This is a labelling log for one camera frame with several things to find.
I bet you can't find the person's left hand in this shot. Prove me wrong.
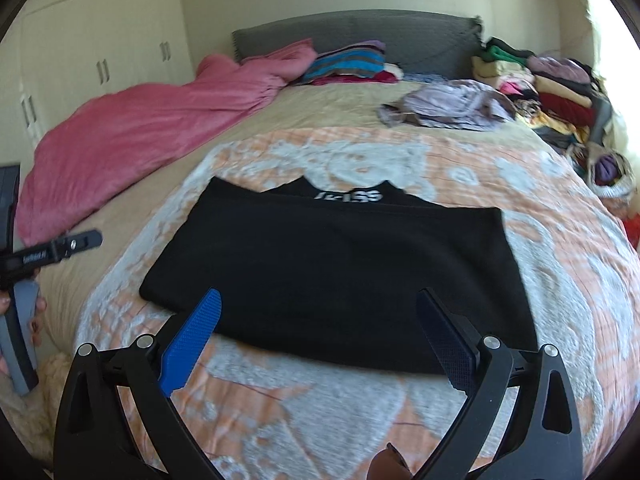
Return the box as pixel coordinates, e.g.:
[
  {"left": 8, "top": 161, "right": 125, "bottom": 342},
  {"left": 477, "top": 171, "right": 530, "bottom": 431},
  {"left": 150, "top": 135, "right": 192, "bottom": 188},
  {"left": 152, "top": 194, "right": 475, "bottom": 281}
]
[{"left": 0, "top": 295, "right": 48, "bottom": 376}]

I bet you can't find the pile of folded clothes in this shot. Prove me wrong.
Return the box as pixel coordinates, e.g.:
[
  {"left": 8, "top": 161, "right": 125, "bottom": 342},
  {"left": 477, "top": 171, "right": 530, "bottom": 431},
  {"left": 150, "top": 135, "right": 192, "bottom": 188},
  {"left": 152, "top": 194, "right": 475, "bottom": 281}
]
[{"left": 471, "top": 36, "right": 613, "bottom": 161}]

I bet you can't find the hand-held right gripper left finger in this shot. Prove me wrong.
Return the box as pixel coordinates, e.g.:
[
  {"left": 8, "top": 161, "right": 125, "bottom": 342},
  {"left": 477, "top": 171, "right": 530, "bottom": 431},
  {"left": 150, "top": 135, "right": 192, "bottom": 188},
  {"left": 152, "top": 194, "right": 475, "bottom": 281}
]
[{"left": 52, "top": 287, "right": 223, "bottom": 480}]

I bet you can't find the cream fluffy rug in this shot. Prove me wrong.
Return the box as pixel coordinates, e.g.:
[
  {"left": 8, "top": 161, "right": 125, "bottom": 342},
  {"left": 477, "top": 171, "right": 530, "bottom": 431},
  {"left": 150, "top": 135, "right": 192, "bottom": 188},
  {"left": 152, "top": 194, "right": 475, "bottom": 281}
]
[{"left": 0, "top": 352, "right": 76, "bottom": 466}]

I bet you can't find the peach and white patterned blanket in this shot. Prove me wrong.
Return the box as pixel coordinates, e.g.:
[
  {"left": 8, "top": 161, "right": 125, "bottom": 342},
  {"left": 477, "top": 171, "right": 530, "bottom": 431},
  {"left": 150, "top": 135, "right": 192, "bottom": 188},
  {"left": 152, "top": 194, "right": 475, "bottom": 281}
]
[{"left": 75, "top": 126, "right": 640, "bottom": 480}]

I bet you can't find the lilac crumpled garment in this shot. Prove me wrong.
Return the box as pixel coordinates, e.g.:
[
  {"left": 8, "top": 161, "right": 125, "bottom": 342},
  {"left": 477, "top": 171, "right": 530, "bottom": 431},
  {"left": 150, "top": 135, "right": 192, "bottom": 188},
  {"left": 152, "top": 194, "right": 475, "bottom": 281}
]
[{"left": 380, "top": 80, "right": 516, "bottom": 133}]

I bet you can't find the striped folded clothes stack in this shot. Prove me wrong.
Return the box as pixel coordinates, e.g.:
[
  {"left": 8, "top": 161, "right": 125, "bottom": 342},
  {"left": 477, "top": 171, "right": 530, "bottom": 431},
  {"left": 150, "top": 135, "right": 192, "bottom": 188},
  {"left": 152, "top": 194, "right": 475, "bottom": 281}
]
[{"left": 302, "top": 40, "right": 387, "bottom": 83}]

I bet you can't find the grey padded headboard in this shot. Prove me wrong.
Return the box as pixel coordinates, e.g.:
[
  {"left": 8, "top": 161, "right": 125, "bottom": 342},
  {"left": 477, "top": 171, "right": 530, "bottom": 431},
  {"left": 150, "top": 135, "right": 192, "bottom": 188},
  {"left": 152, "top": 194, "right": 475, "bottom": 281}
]
[{"left": 231, "top": 10, "right": 485, "bottom": 81}]

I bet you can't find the bed with beige sheet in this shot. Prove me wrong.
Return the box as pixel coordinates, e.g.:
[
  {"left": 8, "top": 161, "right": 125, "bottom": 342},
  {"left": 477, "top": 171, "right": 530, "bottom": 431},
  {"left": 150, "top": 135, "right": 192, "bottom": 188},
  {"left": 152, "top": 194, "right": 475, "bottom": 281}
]
[{"left": 37, "top": 77, "right": 640, "bottom": 480}]

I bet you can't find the magenta cloth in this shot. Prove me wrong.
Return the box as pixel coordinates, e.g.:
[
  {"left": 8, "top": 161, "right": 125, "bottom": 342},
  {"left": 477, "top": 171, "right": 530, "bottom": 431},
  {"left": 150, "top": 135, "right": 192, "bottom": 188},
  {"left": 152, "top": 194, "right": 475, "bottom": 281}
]
[{"left": 312, "top": 71, "right": 401, "bottom": 86}]

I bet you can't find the cream curtain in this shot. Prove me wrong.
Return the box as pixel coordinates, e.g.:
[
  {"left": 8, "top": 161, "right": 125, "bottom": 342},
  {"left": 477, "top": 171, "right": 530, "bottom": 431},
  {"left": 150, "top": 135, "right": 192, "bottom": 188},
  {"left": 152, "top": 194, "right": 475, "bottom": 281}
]
[{"left": 580, "top": 0, "right": 640, "bottom": 161}]

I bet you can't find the white basket with purple cloth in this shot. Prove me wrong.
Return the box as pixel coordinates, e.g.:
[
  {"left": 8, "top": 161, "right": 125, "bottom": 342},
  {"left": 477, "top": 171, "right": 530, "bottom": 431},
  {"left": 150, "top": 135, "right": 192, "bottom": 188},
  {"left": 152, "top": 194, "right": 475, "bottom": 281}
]
[{"left": 587, "top": 151, "right": 636, "bottom": 198}]

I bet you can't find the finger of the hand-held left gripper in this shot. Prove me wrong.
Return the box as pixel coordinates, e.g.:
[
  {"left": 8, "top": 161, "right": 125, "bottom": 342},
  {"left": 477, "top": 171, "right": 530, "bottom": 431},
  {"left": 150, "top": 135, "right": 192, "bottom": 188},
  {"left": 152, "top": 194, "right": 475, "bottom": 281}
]
[{"left": 60, "top": 230, "right": 103, "bottom": 262}]

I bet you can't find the black sweater with orange cuffs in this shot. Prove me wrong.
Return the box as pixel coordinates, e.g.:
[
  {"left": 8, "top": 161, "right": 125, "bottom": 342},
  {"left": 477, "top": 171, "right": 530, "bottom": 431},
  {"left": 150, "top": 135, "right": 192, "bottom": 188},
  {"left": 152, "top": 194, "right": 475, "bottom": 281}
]
[{"left": 139, "top": 176, "right": 538, "bottom": 376}]

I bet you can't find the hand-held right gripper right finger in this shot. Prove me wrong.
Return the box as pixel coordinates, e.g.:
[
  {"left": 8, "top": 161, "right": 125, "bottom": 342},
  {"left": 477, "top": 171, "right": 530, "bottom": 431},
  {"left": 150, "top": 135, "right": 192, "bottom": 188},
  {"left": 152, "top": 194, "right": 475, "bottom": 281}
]
[{"left": 416, "top": 287, "right": 586, "bottom": 480}]

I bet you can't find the white wardrobe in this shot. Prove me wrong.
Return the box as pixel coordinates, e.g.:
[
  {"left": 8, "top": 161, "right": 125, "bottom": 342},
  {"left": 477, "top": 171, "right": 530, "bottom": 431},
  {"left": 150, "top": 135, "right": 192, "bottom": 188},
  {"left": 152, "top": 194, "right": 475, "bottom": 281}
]
[{"left": 0, "top": 0, "right": 193, "bottom": 161}]

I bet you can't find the pink duvet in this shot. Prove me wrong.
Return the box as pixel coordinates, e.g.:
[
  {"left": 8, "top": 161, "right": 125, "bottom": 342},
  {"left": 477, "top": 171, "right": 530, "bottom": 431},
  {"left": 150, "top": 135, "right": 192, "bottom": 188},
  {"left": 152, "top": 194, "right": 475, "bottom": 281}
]
[{"left": 15, "top": 40, "right": 318, "bottom": 248}]

